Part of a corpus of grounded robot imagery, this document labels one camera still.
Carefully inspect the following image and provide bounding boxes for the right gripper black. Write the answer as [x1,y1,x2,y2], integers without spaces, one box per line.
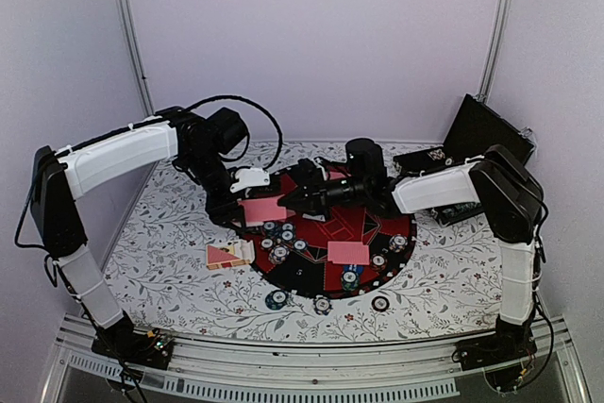
[280,167,370,220]

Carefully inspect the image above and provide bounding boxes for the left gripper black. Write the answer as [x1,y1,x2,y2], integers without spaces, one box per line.
[183,148,248,232]

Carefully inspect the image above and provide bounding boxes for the red card bundle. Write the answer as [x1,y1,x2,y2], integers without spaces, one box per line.
[239,197,295,227]

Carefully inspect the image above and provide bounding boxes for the red playing card deck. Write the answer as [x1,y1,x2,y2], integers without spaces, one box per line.
[206,240,256,270]

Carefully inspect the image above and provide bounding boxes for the poker chips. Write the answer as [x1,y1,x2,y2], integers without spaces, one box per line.
[388,234,408,253]
[268,244,290,265]

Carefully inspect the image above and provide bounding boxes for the dealt red card seat four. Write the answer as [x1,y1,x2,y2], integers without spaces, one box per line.
[327,242,370,265]

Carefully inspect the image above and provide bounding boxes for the green chips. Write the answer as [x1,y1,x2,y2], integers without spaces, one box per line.
[341,264,363,292]

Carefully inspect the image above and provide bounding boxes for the green poker chip stack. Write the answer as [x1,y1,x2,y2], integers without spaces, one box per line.
[265,290,288,311]

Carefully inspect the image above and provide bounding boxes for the blue beige poker chip stack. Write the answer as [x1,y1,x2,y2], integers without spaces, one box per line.
[313,295,333,316]

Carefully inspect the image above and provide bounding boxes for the red brown poker chip stack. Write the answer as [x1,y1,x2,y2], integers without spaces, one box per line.
[371,296,390,312]

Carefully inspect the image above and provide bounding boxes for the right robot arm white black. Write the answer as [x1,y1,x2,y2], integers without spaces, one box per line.
[278,138,548,361]

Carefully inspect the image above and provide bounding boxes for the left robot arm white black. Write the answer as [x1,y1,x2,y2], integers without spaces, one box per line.
[26,108,248,360]

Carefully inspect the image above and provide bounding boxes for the round red black poker mat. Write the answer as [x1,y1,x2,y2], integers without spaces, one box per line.
[234,161,417,299]

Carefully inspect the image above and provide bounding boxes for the black poker set case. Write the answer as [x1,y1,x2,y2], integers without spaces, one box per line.
[390,94,544,243]

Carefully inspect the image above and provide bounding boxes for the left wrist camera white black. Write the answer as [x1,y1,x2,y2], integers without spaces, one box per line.
[230,167,270,193]

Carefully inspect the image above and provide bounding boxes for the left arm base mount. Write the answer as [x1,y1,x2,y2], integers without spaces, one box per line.
[92,325,174,370]

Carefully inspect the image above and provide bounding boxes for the front aluminium rail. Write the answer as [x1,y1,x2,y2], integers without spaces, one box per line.
[42,317,586,403]

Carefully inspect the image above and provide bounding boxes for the right aluminium frame post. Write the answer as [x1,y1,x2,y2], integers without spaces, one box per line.
[477,0,512,104]

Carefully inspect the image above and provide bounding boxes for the aluminium frame post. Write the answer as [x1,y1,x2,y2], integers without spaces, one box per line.
[116,0,155,117]
[477,0,512,104]

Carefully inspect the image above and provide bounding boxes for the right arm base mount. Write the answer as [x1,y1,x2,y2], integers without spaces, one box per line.
[451,334,537,393]

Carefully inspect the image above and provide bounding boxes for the left aluminium frame post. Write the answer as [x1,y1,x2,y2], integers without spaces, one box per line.
[116,0,155,117]

